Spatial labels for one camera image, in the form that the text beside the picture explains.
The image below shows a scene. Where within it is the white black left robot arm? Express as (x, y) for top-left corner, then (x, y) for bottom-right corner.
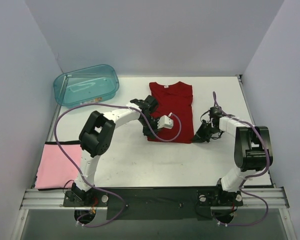
(71, 95), (160, 206)

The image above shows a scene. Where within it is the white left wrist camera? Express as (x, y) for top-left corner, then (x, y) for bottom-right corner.
(157, 112), (174, 130)

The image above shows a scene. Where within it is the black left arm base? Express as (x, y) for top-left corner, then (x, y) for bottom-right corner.
(62, 185), (109, 207)

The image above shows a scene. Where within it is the red t shirt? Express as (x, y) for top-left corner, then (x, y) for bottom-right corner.
(149, 81), (194, 144)

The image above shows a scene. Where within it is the teal transparent plastic bin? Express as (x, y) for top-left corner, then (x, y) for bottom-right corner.
(53, 64), (120, 109)

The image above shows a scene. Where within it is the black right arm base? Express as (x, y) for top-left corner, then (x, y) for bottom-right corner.
(196, 179), (243, 207)

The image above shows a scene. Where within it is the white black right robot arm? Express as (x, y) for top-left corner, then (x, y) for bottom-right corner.
(191, 106), (273, 205)

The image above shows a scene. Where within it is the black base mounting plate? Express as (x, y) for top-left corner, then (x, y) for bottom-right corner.
(110, 187), (198, 220)

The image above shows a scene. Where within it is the pink folded t shirt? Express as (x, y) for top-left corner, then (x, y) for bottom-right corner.
(34, 141), (78, 190)

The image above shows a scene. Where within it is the aluminium frame rail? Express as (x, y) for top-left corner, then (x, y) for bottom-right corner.
(20, 187), (290, 210)

